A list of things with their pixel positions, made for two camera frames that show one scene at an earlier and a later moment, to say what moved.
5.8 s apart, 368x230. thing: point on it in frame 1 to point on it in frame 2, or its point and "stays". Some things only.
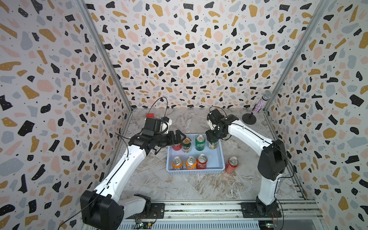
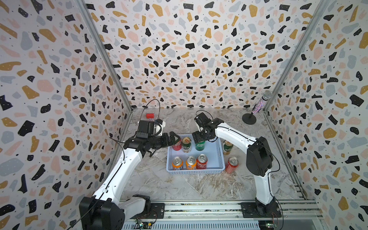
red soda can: x=232 y=163 stays
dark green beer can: x=212 y=145 to x=227 y=147
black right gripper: x=210 y=137 to x=196 y=137
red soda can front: x=201 y=161 stays
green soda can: x=200 y=142 stays
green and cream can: x=186 y=145 stays
